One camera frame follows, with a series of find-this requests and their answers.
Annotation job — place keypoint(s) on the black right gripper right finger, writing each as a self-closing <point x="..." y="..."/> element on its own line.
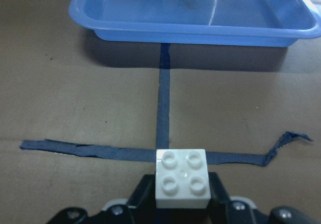
<point x="218" y="206"/>

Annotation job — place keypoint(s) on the blue plastic tray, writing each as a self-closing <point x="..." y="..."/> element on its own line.
<point x="267" y="23"/>

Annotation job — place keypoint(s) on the white building block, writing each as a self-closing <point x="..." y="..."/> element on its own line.
<point x="181" y="179"/>

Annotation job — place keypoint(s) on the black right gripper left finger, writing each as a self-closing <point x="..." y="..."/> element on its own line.
<point x="142" y="203"/>

